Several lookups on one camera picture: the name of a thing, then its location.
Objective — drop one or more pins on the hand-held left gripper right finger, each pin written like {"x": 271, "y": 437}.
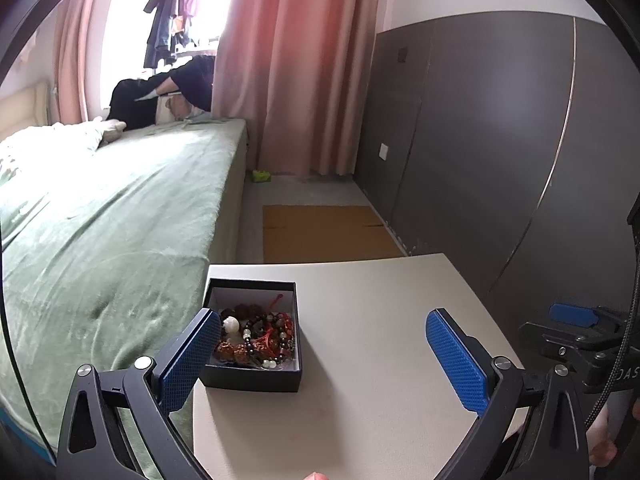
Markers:
{"x": 455, "y": 360}

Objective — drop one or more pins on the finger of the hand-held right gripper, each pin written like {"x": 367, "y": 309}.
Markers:
{"x": 570, "y": 315}

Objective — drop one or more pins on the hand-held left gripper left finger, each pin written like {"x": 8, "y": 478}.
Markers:
{"x": 190, "y": 360}

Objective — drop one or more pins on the black jewelry box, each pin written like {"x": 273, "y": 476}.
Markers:
{"x": 260, "y": 377}

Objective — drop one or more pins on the person's right hand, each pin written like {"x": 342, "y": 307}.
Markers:
{"x": 602, "y": 447}

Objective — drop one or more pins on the green blanket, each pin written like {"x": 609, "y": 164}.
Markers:
{"x": 100, "y": 230}

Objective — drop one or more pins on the beige bed base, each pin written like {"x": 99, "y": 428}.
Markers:
{"x": 227, "y": 200}

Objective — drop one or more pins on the brown cardboard sheet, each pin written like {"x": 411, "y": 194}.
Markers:
{"x": 325, "y": 235}

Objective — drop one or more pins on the small green packet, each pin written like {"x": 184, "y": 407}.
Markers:
{"x": 260, "y": 175}

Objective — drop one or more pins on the pale green pillow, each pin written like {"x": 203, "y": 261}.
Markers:
{"x": 107, "y": 132}

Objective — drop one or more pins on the beige bag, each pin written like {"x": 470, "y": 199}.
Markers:
{"x": 172, "y": 109}

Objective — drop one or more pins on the pile of dark clothes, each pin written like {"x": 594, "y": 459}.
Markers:
{"x": 165, "y": 90}

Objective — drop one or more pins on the beige headboard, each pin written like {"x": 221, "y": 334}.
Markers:
{"x": 25, "y": 107}

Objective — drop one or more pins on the wide pink curtain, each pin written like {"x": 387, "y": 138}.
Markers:
{"x": 295, "y": 70}

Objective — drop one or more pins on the narrow pink curtain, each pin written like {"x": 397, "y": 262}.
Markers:
{"x": 75, "y": 60}

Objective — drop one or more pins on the hanging dark clothes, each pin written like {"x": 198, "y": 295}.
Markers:
{"x": 172, "y": 15}

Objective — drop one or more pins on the white wall socket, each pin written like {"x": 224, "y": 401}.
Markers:
{"x": 384, "y": 151}

